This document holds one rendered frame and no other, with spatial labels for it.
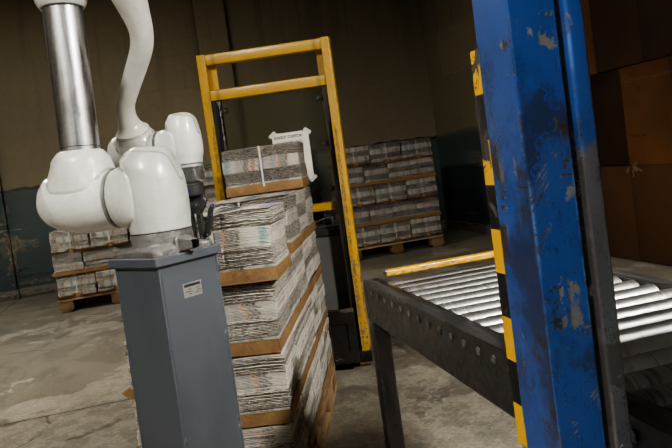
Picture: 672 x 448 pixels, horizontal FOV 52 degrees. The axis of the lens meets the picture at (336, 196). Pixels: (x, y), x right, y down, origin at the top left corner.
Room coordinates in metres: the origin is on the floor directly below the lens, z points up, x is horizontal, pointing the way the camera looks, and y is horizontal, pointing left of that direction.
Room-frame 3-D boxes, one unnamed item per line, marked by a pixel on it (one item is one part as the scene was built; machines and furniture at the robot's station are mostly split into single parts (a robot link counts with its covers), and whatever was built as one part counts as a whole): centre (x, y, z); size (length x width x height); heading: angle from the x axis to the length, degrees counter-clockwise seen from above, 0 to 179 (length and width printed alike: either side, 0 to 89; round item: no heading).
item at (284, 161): (3.44, 0.32, 0.65); 0.39 x 0.30 x 1.29; 86
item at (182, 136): (2.06, 0.44, 1.30); 0.13 x 0.11 x 0.16; 78
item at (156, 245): (1.75, 0.44, 1.03); 0.22 x 0.18 x 0.06; 50
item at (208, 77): (3.90, 0.62, 0.97); 0.09 x 0.09 x 1.75; 86
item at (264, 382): (2.71, 0.38, 0.42); 1.17 x 0.39 x 0.83; 176
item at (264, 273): (2.24, 0.27, 0.86); 0.29 x 0.16 x 0.04; 175
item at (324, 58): (3.85, -0.04, 0.97); 0.09 x 0.09 x 1.75; 86
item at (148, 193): (1.76, 0.47, 1.17); 0.18 x 0.16 x 0.22; 78
